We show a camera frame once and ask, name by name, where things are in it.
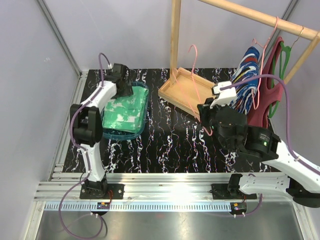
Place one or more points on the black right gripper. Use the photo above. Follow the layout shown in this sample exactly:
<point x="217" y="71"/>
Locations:
<point x="206" y="111"/>

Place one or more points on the wooden clothes rack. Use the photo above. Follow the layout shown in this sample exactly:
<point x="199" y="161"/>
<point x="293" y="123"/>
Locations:
<point x="187" y="99"/>

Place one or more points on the green tie-dye trousers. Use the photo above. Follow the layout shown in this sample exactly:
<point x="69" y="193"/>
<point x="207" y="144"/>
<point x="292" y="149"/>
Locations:
<point x="126" y="113"/>

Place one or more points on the pink wire hanger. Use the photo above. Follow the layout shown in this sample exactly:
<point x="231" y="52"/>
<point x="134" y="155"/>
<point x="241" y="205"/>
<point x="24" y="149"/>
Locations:
<point x="256" y="99"/>
<point x="209" y="133"/>

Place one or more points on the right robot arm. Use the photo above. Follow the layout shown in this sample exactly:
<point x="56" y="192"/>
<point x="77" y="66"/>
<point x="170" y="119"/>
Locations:
<point x="299" y="179"/>

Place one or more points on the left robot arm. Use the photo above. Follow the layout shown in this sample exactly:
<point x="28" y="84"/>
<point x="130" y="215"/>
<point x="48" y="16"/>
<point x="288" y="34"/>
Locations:
<point x="86" y="127"/>

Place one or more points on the green hanger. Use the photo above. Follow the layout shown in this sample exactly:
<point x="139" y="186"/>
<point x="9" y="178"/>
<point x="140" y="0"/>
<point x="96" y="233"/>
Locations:
<point x="281" y="73"/>

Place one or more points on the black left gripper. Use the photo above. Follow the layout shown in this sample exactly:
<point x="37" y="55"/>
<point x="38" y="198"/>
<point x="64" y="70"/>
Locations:
<point x="128" y="90"/>

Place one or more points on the maroon tank top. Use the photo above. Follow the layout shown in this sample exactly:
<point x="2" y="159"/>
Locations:
<point x="268" y="96"/>

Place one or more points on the blue patterned trousers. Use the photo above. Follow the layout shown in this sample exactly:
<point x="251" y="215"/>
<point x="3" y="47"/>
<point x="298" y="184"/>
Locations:
<point x="247" y="68"/>

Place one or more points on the aluminium mounting rail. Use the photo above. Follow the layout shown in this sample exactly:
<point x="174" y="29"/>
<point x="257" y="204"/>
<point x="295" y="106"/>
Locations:
<point x="161" y="192"/>

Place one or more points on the teal plastic basket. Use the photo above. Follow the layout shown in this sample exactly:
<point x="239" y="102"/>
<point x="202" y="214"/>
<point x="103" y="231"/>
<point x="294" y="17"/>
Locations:
<point x="113" y="134"/>

